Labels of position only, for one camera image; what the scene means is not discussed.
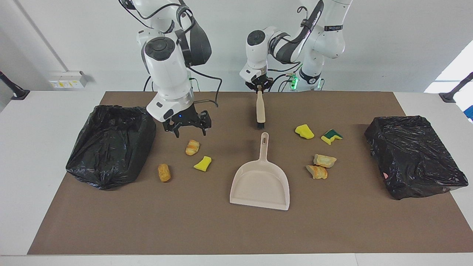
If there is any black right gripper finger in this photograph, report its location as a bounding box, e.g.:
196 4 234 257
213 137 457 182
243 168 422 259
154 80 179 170
163 120 182 138
195 110 212 136

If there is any beige brush with black bristles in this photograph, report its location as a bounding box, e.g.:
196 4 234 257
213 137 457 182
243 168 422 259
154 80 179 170
255 89 266 130

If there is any small yellow sponge piece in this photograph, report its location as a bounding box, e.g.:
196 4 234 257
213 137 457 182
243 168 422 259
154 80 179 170
193 156 212 172

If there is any large yellow sponge piece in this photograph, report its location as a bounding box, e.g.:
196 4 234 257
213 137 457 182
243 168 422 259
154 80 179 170
295 124 315 140

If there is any green and yellow sponge piece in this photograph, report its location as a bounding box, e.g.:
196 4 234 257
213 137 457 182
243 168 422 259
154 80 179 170
321 129 343 145

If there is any beige plastic dustpan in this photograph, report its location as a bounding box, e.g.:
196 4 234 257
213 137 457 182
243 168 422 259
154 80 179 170
229 132 290 211

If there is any orange striped croissant piece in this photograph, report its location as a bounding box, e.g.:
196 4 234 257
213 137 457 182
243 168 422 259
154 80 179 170
306 165 328 180

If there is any black bag-lined bin pink spot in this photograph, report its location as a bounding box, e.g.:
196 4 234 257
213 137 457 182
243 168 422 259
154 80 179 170
364 115 469 200

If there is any whole striped croissant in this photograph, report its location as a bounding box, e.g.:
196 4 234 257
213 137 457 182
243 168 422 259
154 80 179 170
185 139 200 156

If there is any brown table mat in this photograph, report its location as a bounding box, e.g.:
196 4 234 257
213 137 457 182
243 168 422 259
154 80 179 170
28 91 473 255

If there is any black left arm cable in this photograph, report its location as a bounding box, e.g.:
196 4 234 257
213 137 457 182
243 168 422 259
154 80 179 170
267 6 326 80

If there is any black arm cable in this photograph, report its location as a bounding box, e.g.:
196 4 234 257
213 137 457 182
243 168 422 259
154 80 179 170
119 0 223 108
267 6 326 80

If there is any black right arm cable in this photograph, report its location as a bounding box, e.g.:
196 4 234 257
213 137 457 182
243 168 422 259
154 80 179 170
119 0 223 108

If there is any white wall socket box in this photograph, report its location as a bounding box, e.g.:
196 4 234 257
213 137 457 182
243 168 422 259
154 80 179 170
49 71 88 89

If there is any black camera stand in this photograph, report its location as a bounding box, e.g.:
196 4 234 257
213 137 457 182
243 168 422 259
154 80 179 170
439 72 473 103
0 71 30 100

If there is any white wall cable duct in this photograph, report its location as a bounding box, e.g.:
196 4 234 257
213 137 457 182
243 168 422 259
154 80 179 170
14 0 69 72

